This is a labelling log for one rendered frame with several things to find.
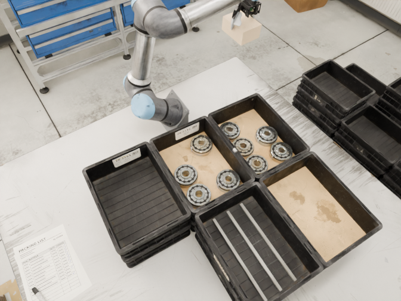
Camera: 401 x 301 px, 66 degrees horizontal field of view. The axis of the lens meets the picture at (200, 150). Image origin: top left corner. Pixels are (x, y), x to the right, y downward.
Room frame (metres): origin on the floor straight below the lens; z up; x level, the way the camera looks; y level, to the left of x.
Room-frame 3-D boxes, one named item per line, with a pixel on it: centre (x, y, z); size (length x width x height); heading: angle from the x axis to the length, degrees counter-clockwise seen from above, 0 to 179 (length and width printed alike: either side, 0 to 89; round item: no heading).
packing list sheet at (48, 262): (0.29, 0.59, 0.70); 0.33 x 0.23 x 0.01; 37
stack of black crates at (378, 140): (1.26, -1.15, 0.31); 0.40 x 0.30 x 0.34; 37
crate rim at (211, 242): (0.36, -0.22, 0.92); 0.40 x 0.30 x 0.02; 33
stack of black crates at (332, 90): (1.57, -0.91, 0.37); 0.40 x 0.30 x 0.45; 37
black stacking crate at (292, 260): (0.36, -0.22, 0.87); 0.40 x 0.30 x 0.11; 33
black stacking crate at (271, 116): (0.86, -0.25, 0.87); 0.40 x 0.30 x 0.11; 33
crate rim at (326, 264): (0.52, -0.47, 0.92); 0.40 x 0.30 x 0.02; 33
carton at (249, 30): (1.41, -0.18, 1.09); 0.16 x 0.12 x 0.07; 37
